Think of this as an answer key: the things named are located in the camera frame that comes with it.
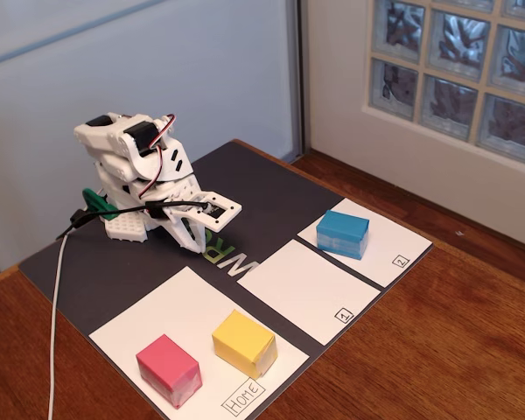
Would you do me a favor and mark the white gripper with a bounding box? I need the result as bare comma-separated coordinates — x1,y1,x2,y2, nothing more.
129,173,207,255

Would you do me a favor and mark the blue paper box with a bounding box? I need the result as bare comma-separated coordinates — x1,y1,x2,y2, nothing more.
315,209,371,262

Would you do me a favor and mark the white home zone paper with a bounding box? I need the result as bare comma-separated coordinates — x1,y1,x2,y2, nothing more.
88,265,311,420

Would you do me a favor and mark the yellow paper box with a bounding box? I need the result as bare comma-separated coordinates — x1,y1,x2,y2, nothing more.
211,309,278,381

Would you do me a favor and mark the white zone 1 paper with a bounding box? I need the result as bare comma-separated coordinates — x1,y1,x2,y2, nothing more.
236,238,382,347

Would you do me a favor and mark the pink paper box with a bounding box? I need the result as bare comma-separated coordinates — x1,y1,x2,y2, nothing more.
135,333,203,410

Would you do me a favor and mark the white zone 2 paper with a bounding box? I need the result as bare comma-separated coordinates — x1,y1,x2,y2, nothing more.
297,198,434,289

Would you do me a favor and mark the dark grey mat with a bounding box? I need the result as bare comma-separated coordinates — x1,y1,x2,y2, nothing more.
17,138,434,420

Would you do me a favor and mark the green clamp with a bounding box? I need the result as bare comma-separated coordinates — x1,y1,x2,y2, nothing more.
81,187,123,221

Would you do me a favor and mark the pale blue sliding panel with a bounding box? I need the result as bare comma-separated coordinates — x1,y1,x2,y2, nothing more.
0,0,298,281

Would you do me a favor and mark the glass block window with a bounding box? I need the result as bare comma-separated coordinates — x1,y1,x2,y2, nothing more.
360,0,525,172

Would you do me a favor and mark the thin black camera cable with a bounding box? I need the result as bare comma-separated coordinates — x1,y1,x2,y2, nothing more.
56,199,210,240

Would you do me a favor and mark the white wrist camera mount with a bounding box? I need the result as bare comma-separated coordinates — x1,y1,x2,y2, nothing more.
165,191,242,233

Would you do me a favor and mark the red white black servo wire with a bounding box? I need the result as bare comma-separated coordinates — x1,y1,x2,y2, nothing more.
137,113,177,200

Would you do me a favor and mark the white cable with black plug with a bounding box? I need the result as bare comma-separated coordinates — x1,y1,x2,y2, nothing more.
46,208,91,420

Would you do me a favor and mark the grey metal door frame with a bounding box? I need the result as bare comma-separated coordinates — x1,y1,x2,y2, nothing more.
285,0,312,161

